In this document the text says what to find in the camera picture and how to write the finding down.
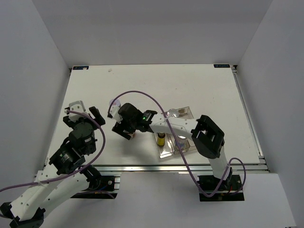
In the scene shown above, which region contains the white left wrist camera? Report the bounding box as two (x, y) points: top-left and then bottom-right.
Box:
(64, 100), (87, 123)

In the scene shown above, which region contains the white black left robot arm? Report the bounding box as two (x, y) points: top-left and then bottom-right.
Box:
(0, 104), (105, 228)

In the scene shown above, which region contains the brown spice jar white lid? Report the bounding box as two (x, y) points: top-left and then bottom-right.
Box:
(129, 133), (135, 139)

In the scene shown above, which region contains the aluminium table front rail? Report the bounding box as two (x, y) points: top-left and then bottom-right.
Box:
(95, 163), (268, 172)

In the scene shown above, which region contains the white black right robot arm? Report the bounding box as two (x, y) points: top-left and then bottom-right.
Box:
(108, 103), (232, 190)

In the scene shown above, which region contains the blue table corner sticker right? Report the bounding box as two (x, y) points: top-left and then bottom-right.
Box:
(213, 64), (230, 68)

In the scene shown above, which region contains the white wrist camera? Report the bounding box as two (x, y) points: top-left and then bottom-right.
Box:
(107, 105), (122, 124)
(64, 100), (87, 123)

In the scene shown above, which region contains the blue table corner sticker left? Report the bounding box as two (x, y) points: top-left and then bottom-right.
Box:
(72, 66), (89, 70)

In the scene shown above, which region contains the blue label sesame shaker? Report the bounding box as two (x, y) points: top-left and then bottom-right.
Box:
(166, 109), (180, 118)
(174, 136), (190, 152)

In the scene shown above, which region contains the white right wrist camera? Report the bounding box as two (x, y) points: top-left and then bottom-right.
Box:
(107, 105), (122, 124)

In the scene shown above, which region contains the blue table corner sticker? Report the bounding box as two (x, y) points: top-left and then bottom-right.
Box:
(213, 64), (230, 68)
(72, 66), (89, 70)

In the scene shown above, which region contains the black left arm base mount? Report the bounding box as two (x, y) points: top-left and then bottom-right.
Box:
(71, 173), (121, 200)

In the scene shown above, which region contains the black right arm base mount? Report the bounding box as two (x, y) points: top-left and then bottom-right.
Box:
(197, 175), (245, 202)

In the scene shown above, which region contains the clear acrylic three-compartment organizer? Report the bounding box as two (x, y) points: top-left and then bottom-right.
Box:
(153, 106), (195, 159)

